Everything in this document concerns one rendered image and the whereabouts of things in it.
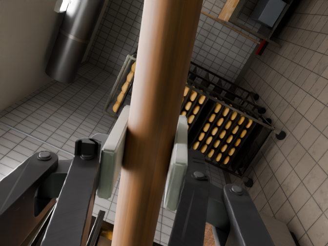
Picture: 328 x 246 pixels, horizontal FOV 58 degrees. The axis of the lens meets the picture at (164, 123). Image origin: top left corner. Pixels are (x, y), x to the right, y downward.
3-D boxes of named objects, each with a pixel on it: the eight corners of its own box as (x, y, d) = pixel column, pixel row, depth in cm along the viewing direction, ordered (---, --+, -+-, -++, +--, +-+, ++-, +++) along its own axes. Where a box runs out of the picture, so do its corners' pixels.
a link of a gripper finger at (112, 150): (110, 200, 16) (95, 198, 16) (130, 143, 22) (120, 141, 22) (115, 152, 15) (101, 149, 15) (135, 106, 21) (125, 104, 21)
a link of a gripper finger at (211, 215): (184, 197, 13) (248, 209, 13) (184, 147, 18) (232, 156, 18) (177, 223, 14) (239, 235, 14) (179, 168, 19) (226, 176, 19)
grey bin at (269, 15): (272, 28, 419) (257, 19, 416) (262, 25, 466) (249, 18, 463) (287, 3, 407) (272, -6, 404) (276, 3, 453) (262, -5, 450)
